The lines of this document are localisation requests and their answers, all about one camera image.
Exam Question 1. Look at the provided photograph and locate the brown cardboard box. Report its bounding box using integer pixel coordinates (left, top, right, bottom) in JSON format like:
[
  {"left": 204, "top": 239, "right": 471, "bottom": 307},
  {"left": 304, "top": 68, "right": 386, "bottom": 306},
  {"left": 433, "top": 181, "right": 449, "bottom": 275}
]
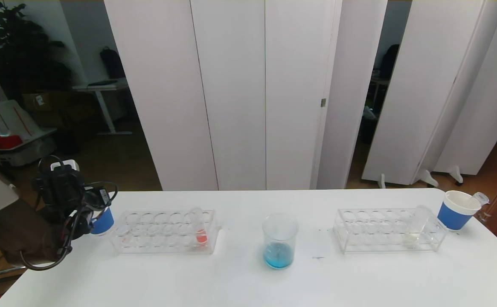
[{"left": 21, "top": 92, "right": 63, "bottom": 113}]

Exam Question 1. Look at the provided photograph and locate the white standing desk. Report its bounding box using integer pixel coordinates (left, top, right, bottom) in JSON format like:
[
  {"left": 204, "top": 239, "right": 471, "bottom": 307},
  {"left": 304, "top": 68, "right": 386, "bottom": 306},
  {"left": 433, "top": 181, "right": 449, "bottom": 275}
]
[{"left": 73, "top": 79, "right": 133, "bottom": 136}]

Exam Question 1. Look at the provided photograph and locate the white folding partition with feet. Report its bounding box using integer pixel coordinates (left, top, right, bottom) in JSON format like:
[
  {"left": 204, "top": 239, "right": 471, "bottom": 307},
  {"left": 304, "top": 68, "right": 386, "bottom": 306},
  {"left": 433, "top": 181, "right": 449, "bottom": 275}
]
[{"left": 361, "top": 0, "right": 497, "bottom": 189}]

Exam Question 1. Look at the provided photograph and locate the clear acrylic test tube rack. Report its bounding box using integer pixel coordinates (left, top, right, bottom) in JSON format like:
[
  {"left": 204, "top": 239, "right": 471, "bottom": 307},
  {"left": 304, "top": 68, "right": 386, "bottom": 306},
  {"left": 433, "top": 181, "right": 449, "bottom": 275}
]
[
  {"left": 333, "top": 208, "right": 448, "bottom": 254},
  {"left": 111, "top": 209, "right": 222, "bottom": 255}
]

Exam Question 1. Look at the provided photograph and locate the test tube with yellowish liquid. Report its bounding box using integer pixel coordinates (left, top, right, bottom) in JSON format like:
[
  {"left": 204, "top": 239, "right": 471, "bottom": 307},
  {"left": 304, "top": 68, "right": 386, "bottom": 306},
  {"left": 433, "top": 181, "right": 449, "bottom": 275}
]
[{"left": 404, "top": 205, "right": 431, "bottom": 248}]

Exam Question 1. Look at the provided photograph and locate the dark green potted plant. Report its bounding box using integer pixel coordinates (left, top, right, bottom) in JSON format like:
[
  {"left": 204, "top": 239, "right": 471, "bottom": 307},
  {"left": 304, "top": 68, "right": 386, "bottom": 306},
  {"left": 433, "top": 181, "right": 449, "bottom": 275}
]
[{"left": 0, "top": 0, "right": 73, "bottom": 103}]

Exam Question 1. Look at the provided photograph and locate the black chair behind partitions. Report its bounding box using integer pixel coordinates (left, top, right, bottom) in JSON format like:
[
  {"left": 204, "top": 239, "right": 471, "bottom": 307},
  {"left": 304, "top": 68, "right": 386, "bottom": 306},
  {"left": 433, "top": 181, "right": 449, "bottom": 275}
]
[{"left": 378, "top": 44, "right": 401, "bottom": 80}]

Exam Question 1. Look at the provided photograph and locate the test tube with red liquid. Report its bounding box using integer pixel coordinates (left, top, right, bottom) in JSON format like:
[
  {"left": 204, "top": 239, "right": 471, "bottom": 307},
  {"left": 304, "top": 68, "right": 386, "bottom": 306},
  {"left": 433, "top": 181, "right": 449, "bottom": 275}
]
[{"left": 190, "top": 208, "right": 209, "bottom": 246}]

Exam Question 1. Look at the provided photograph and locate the white folding partition with hinge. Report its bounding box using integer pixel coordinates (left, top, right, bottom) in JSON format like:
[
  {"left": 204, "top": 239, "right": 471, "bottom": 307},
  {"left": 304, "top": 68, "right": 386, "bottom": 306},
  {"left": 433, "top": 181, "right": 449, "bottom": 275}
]
[{"left": 104, "top": 0, "right": 388, "bottom": 191}]

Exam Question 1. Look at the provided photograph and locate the clear plastic test tube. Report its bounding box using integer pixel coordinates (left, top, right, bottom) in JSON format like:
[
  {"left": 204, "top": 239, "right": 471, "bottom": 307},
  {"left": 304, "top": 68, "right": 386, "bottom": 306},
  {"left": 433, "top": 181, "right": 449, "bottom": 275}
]
[{"left": 467, "top": 192, "right": 490, "bottom": 207}]

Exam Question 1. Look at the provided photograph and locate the clear glass beaker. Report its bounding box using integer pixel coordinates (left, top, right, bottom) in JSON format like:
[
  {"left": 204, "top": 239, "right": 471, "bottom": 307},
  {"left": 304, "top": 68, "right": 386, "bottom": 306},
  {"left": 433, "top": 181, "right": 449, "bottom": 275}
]
[{"left": 262, "top": 213, "right": 299, "bottom": 271}]

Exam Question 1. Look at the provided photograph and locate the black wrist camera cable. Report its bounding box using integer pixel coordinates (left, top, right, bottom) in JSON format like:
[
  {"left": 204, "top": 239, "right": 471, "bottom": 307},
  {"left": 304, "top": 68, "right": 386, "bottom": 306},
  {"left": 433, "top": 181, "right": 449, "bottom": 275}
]
[{"left": 37, "top": 155, "right": 119, "bottom": 211}]

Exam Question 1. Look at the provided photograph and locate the black backpack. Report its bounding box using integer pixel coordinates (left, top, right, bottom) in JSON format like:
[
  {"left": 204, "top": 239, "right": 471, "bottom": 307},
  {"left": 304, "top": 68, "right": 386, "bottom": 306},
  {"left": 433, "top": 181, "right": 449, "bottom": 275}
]
[{"left": 100, "top": 47, "right": 126, "bottom": 80}]

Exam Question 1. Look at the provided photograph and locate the white machine base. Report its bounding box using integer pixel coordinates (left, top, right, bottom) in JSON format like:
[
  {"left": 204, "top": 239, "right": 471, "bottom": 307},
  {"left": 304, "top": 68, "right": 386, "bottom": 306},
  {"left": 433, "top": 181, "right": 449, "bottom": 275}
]
[{"left": 0, "top": 41, "right": 58, "bottom": 168}]

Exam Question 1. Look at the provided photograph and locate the blue and white paper cup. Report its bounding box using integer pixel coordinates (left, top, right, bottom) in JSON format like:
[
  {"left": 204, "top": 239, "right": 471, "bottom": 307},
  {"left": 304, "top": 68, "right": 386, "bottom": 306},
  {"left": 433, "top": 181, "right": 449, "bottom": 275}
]
[
  {"left": 437, "top": 191, "right": 482, "bottom": 231},
  {"left": 90, "top": 207, "right": 115, "bottom": 236}
]

